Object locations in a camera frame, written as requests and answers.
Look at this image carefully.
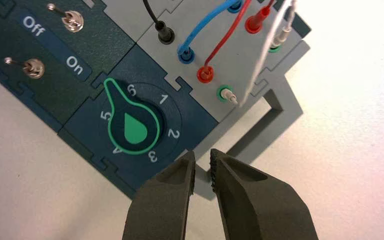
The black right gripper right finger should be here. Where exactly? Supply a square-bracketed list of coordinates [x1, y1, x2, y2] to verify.
[210, 148, 320, 240]

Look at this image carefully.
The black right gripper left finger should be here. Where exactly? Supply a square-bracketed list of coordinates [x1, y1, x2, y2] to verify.
[122, 150, 197, 240]

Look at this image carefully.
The red jumper wire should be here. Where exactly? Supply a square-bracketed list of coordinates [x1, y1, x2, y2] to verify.
[196, 0, 277, 84]

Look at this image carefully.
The green rotary knob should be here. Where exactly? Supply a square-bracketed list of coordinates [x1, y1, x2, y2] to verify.
[103, 78, 164, 156]

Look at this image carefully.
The grey and blue task box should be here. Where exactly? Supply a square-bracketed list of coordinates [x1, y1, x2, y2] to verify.
[0, 0, 312, 202]

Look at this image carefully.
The white jumper wire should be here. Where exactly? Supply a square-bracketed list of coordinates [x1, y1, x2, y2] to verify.
[219, 0, 299, 108]

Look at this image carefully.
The black jumper wire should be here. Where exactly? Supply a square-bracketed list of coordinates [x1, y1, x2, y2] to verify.
[142, 0, 176, 45]

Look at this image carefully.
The metal toggle switch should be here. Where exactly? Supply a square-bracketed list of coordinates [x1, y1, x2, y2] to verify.
[46, 3, 85, 33]
[3, 56, 46, 80]

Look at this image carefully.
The blue jumper wire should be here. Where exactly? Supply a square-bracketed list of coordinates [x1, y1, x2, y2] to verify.
[177, 0, 246, 65]

